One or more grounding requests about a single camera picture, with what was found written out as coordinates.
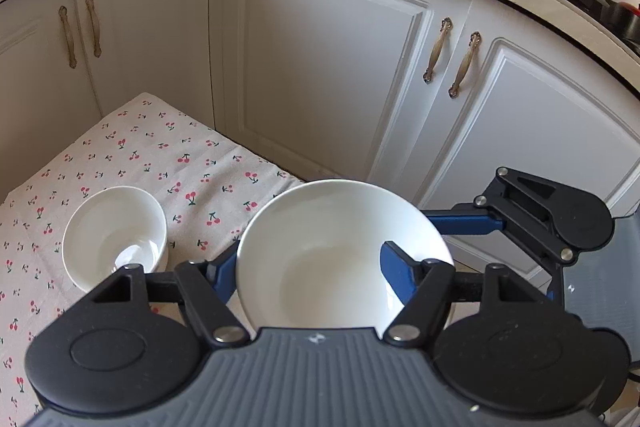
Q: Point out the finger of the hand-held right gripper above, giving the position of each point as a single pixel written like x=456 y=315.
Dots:
x=465 y=224

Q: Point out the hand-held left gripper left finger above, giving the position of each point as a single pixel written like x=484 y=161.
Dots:
x=222 y=272

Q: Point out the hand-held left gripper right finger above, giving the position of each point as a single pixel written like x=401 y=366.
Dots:
x=400 y=269

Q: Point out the white bowl with pink flowers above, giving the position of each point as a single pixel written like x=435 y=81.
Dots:
x=325 y=247
x=110 y=227

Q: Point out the cherry print tablecloth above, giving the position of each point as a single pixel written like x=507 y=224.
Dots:
x=150 y=157

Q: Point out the dark red pot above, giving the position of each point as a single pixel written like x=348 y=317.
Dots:
x=625 y=22

